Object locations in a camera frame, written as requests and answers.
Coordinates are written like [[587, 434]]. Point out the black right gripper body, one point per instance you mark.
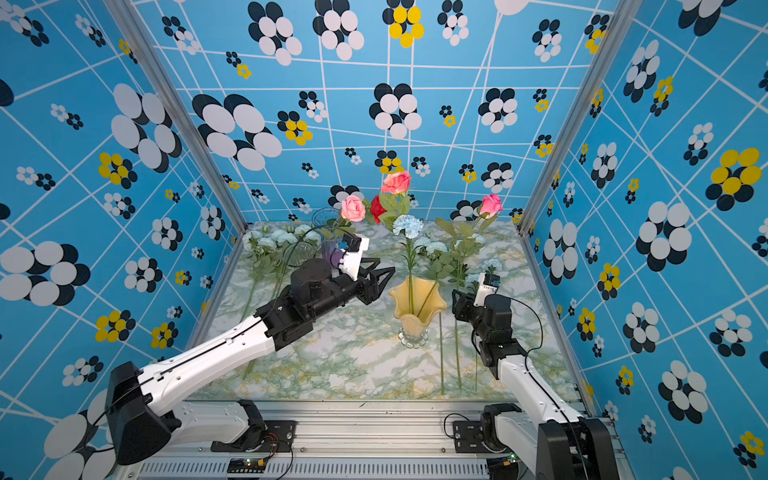
[[476, 318]]

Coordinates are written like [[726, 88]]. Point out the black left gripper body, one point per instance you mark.
[[347, 289]]

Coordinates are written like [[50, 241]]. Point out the yellow ceramic vase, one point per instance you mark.
[[413, 327]]

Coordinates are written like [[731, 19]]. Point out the light blue carnation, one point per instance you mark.
[[492, 266], [410, 228]]

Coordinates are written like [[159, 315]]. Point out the blue purple ribbed glass vase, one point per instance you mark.
[[329, 249]]

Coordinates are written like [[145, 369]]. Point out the clear glass vase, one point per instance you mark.
[[296, 254]]

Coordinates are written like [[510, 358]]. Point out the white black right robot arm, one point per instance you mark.
[[551, 438]]

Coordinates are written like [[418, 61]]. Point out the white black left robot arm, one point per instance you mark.
[[146, 408]]

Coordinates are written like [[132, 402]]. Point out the magenta pink rose stem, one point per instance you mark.
[[481, 217]]

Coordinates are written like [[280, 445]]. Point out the red rose stem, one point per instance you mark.
[[376, 209]]

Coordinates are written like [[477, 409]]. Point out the coral pink rose stem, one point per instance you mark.
[[395, 197]]

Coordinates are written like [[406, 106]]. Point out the right circuit board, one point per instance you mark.
[[505, 468]]

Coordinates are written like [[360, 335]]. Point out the circuit board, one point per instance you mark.
[[505, 468], [246, 466]]

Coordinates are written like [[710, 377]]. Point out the left circuit board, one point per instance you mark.
[[246, 466]]

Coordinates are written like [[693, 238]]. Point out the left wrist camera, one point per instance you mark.
[[353, 248]]

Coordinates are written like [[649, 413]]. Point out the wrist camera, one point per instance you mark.
[[488, 284], [353, 248]]

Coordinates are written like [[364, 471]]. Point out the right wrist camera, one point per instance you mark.
[[488, 284]]

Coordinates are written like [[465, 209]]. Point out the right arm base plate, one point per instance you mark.
[[468, 438]]

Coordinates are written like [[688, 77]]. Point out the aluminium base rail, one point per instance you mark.
[[380, 428]]

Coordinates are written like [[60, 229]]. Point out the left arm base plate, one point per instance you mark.
[[276, 436]]

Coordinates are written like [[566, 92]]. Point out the right aluminium corner post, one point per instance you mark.
[[620, 21]]

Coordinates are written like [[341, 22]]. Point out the aluminium corner post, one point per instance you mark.
[[620, 21], [128, 22]]

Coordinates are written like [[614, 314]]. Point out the left aluminium corner post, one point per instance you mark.
[[128, 22]]

